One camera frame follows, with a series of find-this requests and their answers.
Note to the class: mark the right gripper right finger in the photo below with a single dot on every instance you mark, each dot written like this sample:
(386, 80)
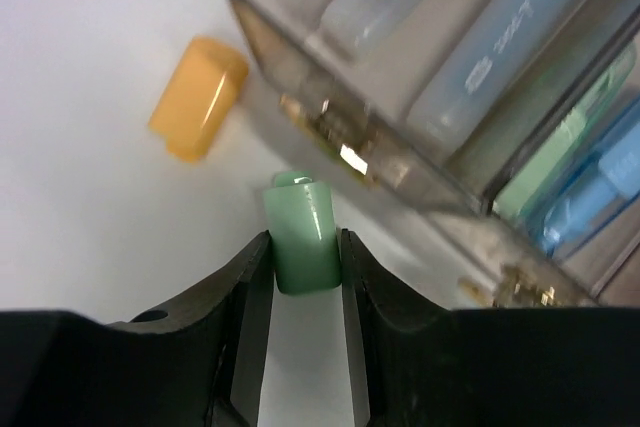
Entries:
(414, 363)

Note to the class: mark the orange-yellow pen cap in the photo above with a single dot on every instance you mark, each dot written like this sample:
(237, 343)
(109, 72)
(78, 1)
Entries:
(202, 89)

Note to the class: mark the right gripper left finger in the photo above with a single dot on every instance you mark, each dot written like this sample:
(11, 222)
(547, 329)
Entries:
(197, 359)

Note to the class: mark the blue highlighter pen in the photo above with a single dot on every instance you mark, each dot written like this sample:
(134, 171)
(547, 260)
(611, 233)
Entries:
(494, 49)

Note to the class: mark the green highlighter pen top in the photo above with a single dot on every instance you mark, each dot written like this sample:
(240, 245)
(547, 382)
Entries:
(519, 195)

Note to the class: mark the clear bin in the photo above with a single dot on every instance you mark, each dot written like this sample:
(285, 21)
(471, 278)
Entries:
(363, 103)
(570, 188)

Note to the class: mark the green pen cap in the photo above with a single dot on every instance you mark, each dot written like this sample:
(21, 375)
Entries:
(301, 224)

